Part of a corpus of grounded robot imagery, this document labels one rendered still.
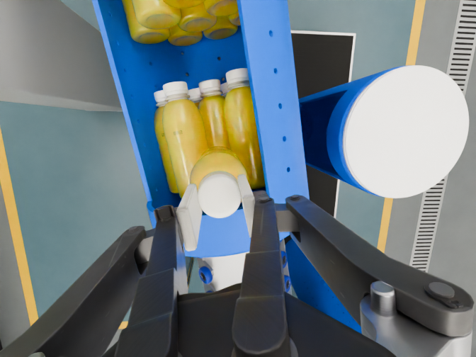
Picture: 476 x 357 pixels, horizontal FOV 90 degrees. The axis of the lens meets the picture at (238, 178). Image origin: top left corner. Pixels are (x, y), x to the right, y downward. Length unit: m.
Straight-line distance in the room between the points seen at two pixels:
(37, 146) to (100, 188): 0.43
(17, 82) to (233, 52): 0.53
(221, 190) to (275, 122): 0.14
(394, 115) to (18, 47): 0.88
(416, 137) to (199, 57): 0.49
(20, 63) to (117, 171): 0.97
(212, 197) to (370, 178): 0.44
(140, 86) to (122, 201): 1.27
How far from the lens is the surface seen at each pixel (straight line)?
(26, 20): 0.90
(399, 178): 0.63
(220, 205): 0.21
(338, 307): 1.13
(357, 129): 0.56
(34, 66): 0.87
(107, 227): 1.82
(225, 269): 0.71
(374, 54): 1.84
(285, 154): 0.33
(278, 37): 0.35
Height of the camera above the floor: 1.52
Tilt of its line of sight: 77 degrees down
